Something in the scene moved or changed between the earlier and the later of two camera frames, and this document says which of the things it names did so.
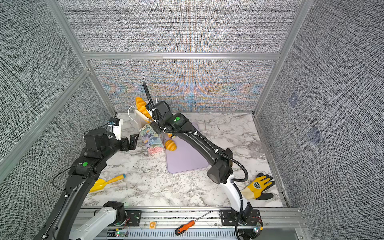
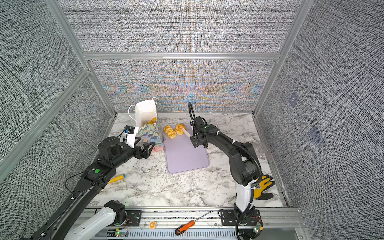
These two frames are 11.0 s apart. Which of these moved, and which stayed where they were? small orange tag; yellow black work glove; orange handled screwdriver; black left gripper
Moved: black left gripper
Stayed: orange handled screwdriver; small orange tag; yellow black work glove
